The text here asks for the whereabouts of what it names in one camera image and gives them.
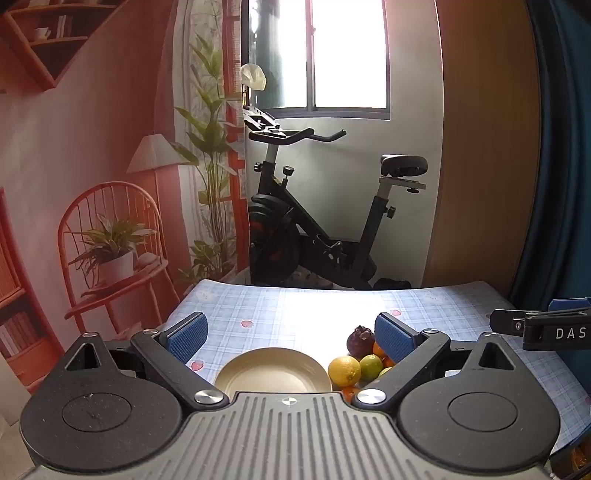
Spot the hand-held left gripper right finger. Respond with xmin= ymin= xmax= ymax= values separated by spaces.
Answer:
xmin=352 ymin=311 xmax=515 ymax=411

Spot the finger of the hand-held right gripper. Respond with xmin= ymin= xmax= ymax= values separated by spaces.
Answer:
xmin=489 ymin=308 xmax=529 ymax=336

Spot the blue plaid tablecloth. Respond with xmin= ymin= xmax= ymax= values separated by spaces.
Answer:
xmin=164 ymin=278 xmax=591 ymax=457

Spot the printed room wall backdrop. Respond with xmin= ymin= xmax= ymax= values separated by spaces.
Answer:
xmin=0 ymin=0 xmax=251 ymax=393

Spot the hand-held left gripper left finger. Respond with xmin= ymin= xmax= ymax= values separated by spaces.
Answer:
xmin=65 ymin=311 xmax=230 ymax=409

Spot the yellow lemon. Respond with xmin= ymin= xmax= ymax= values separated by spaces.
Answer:
xmin=328 ymin=355 xmax=362 ymax=387

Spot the dark purple mangosteen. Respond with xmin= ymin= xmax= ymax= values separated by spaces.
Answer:
xmin=346 ymin=325 xmax=377 ymax=361

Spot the wooden panel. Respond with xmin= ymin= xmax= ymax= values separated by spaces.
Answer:
xmin=422 ymin=0 xmax=542 ymax=297

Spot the window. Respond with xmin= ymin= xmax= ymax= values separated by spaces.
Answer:
xmin=240 ymin=0 xmax=391 ymax=121

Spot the cream round plate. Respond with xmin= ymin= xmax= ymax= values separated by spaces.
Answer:
xmin=215 ymin=348 xmax=332 ymax=394

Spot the black exercise bike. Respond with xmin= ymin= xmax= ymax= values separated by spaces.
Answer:
xmin=242 ymin=105 xmax=428 ymax=291

